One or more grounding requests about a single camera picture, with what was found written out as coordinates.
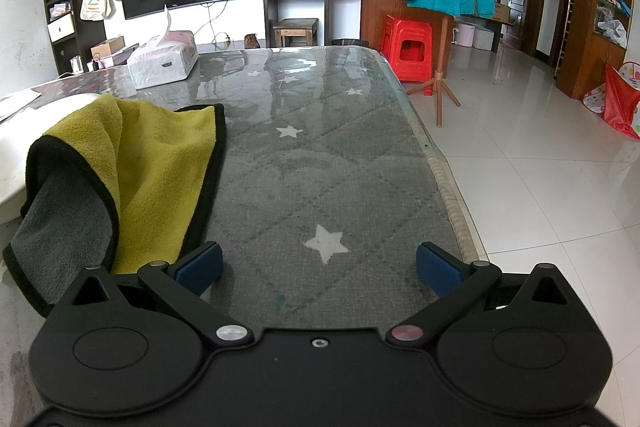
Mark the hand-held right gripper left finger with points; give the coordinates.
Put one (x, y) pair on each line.
(200, 268)

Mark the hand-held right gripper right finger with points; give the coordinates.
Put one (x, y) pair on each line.
(440, 268)

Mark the yellow and grey cleaning cloth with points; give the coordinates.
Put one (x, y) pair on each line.
(150, 182)

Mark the wooden coat stand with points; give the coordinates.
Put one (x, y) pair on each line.
(440, 72)

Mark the white tissue pack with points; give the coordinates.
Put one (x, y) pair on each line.
(160, 62)

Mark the lilac flat box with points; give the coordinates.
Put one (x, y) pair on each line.
(122, 57)

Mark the brown leather shoe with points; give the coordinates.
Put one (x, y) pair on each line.
(251, 41)

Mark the white storage bin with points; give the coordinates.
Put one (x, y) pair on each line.
(464, 34)
(484, 39)

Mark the pen holder cup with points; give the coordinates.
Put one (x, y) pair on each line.
(76, 66)

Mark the red plastic stool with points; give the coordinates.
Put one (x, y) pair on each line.
(405, 32)

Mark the stack of papers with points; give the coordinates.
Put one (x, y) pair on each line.
(15, 102)

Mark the small wooden stool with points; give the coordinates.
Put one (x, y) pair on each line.
(295, 27)

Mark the small cardboard box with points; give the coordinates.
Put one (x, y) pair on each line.
(502, 13)

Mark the brown wooden cabinet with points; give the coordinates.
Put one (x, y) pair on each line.
(372, 12)

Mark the white plastic bag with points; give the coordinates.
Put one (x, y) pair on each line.
(612, 33)

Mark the wooden open shelf unit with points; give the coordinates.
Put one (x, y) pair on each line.
(585, 7)

